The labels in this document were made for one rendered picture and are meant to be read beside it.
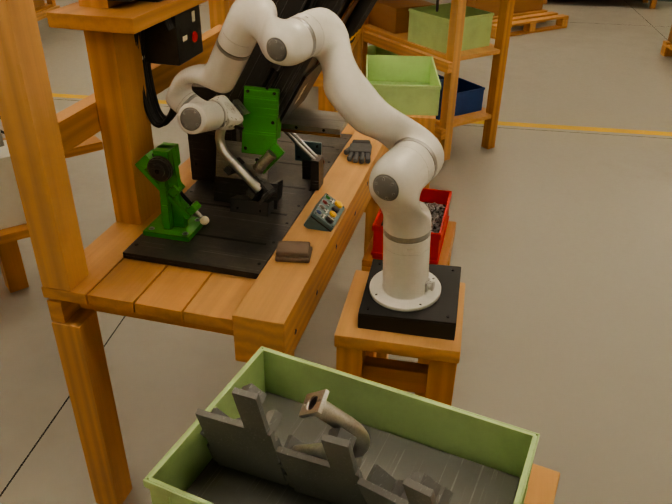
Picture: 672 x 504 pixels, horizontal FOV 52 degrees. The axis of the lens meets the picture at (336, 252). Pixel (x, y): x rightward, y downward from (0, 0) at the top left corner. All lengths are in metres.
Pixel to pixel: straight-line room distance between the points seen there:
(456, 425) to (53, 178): 1.13
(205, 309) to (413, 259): 0.55
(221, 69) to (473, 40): 3.32
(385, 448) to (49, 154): 1.06
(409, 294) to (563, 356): 1.53
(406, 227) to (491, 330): 1.67
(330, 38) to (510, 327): 1.99
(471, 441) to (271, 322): 0.58
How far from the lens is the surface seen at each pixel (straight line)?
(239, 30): 1.73
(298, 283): 1.86
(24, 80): 1.75
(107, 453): 2.37
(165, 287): 1.93
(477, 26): 4.96
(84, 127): 2.11
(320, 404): 1.07
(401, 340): 1.76
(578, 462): 2.76
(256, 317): 1.74
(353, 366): 1.82
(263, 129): 2.20
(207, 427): 1.32
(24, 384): 3.14
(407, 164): 1.55
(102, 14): 1.96
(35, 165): 1.83
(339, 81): 1.61
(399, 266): 1.73
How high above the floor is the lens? 1.93
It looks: 31 degrees down
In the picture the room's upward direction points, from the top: 1 degrees clockwise
